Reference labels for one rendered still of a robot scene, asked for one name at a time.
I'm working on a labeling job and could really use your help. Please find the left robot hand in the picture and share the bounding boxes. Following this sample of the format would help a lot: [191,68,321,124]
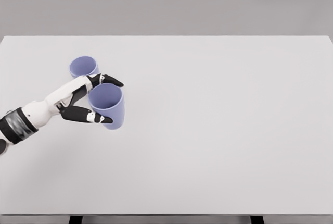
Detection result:
[44,73,124,125]

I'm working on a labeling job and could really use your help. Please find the blue plastic cup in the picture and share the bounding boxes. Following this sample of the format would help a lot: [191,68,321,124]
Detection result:
[69,56,100,80]
[87,83,125,131]

